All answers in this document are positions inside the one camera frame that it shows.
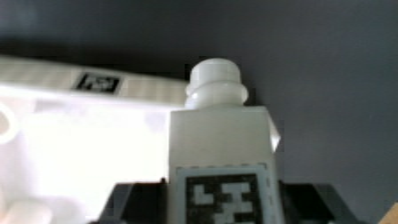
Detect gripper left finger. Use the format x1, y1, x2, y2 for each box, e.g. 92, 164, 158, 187
87, 180, 167, 224

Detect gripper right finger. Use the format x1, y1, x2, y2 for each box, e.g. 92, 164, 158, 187
279, 182, 369, 224

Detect white table leg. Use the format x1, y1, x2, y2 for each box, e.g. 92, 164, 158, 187
167, 58, 286, 224

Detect white square tabletop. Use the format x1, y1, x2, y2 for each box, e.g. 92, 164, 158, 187
0, 55, 186, 224

